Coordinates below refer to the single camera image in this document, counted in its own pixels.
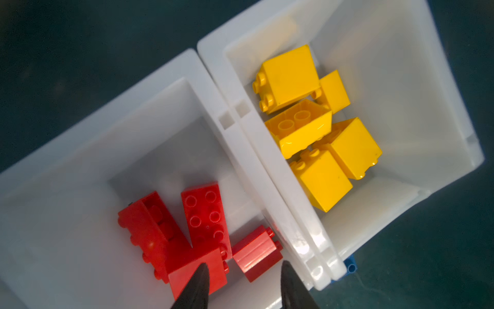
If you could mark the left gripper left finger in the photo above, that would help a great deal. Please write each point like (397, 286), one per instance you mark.
(196, 293)

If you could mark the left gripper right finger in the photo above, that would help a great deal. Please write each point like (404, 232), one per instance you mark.
(294, 294)

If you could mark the small red lego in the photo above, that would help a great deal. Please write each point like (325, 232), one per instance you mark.
(257, 253)

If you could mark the small dark blue lego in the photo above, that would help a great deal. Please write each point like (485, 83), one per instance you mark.
(350, 264)

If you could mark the long red lego brick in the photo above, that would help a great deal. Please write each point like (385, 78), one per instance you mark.
(205, 217)

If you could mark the yellow lego brick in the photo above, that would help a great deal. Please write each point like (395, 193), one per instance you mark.
(321, 178)

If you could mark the small yellow lego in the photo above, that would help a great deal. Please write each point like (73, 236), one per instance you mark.
(332, 94)

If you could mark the white right bin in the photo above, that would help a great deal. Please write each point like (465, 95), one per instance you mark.
(393, 66)

